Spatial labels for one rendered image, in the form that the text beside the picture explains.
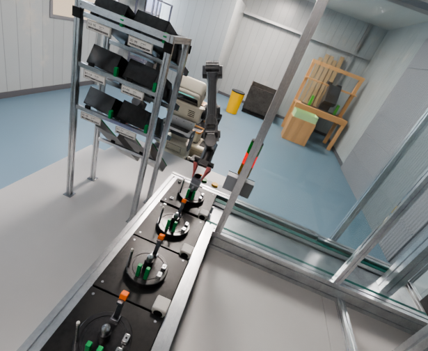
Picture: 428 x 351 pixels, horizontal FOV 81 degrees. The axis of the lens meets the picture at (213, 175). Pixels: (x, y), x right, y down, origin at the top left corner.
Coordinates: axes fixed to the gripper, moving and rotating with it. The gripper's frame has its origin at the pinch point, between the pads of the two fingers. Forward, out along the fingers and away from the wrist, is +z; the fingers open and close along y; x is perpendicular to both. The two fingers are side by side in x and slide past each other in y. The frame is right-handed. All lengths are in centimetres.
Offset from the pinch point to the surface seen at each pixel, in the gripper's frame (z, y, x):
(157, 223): 26.2, -5.5, -15.9
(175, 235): 27.2, 3.3, -17.3
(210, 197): 4.9, 9.2, 13.6
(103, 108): -7, -42, -27
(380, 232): -4, 76, -23
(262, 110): -325, 27, 538
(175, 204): 15.8, -4.4, 0.0
